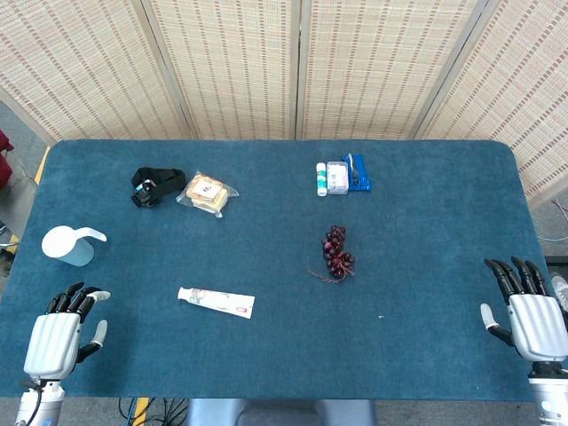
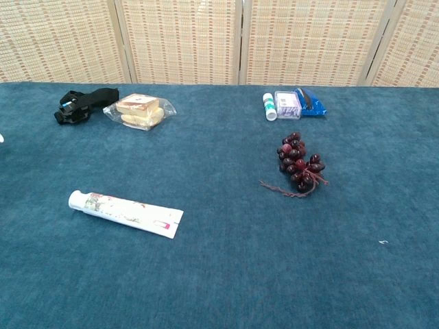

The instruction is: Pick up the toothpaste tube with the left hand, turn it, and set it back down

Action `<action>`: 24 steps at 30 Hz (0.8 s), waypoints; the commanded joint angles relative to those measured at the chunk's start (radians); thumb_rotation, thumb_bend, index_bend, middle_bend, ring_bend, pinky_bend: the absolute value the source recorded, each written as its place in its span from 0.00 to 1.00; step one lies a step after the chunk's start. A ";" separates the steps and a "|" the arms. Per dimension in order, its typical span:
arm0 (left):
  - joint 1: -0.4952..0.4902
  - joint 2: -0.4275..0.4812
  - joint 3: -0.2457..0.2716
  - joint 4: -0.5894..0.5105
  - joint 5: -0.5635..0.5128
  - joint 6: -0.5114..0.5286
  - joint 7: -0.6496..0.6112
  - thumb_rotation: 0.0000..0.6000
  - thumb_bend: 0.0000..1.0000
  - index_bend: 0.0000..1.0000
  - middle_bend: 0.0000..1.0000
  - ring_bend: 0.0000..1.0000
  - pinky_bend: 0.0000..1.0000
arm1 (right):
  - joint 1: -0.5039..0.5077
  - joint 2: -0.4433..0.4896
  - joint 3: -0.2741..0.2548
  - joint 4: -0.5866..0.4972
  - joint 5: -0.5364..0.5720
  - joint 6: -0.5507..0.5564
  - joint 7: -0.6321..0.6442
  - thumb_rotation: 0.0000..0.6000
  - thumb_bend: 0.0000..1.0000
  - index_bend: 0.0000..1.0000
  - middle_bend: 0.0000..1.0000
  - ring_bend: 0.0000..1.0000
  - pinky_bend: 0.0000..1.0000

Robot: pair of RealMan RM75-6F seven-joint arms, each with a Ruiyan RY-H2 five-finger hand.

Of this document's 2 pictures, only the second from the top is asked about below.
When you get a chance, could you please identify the black strap brace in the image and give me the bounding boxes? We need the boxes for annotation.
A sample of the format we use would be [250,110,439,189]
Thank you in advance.
[53,87,120,125]

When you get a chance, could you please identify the white floral toothpaste tube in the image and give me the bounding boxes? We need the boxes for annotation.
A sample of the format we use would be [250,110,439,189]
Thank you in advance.
[67,189,185,240]

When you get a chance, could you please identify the small white green bottle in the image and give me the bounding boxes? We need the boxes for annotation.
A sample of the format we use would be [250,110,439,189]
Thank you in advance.
[262,93,278,121]

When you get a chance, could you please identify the dark red grape bunch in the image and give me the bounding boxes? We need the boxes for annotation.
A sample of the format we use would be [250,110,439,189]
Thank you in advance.
[259,132,330,199]

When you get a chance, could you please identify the blue plastic packet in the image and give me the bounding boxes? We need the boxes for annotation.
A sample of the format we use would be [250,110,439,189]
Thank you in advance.
[295,87,328,118]

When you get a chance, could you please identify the blue felt table cover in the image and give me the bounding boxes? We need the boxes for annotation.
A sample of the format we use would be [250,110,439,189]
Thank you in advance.
[0,82,439,329]

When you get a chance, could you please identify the clear box with purple contents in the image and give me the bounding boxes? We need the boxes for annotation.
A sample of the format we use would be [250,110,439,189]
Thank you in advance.
[274,90,302,120]

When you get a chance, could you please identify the woven folding screen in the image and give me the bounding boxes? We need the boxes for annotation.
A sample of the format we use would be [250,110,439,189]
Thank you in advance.
[0,0,439,88]

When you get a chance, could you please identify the bagged bread slices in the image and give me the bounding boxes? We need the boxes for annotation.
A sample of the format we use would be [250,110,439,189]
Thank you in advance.
[102,93,178,132]

